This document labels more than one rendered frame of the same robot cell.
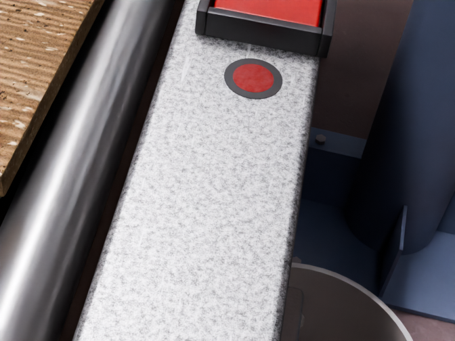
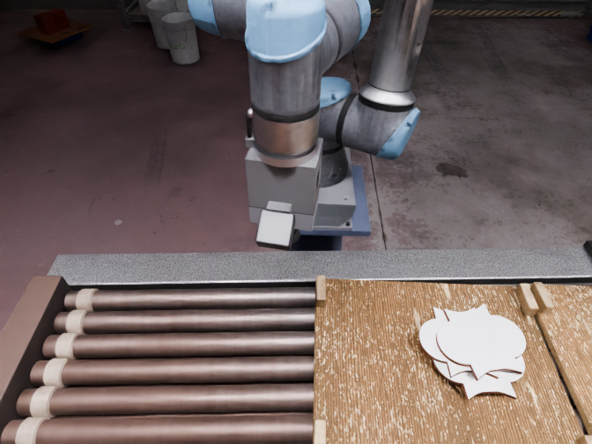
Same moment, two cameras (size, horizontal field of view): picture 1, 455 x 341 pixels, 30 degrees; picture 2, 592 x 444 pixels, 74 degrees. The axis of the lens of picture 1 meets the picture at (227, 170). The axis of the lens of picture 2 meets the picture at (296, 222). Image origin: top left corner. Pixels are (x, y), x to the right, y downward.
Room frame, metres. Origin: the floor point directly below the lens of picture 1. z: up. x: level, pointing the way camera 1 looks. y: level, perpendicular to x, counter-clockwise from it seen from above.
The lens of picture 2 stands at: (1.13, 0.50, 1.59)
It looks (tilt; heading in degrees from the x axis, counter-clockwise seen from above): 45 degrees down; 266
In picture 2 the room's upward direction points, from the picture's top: straight up
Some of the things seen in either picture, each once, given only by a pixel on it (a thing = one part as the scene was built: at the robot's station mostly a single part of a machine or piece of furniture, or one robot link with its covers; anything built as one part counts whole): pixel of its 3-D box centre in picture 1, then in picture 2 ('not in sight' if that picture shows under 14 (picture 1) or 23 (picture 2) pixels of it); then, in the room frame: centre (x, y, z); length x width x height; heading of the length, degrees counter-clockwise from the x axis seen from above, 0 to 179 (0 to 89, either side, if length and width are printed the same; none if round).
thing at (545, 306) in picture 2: not in sight; (541, 297); (0.63, 0.10, 0.95); 0.06 x 0.02 x 0.03; 85
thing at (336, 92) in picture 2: not in sight; (325, 111); (1.01, -0.31, 1.12); 0.13 x 0.12 x 0.14; 148
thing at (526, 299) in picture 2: not in sight; (526, 299); (0.66, 0.10, 0.95); 0.06 x 0.02 x 0.03; 83
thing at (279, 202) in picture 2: not in sight; (279, 188); (1.12, 0.12, 1.27); 0.12 x 0.09 x 0.16; 76
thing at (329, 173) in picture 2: not in sight; (319, 152); (1.02, -0.31, 1.01); 0.15 x 0.15 x 0.10
